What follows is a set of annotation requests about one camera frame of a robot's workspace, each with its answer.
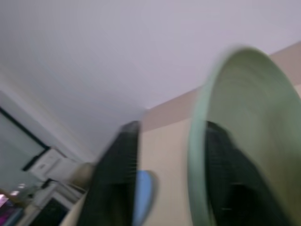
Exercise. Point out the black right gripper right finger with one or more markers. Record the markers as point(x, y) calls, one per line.
point(235, 188)

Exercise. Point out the black-framed glass panel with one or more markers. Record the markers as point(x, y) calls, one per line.
point(16, 139)

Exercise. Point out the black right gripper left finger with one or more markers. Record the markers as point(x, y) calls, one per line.
point(115, 179)

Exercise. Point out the blue plate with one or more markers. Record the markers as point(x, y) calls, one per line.
point(144, 197)

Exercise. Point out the green plate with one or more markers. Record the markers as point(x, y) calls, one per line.
point(254, 113)

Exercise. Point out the white box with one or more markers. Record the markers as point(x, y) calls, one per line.
point(50, 164)

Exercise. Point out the white cabinet with dark opening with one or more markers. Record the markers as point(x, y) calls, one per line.
point(50, 207)

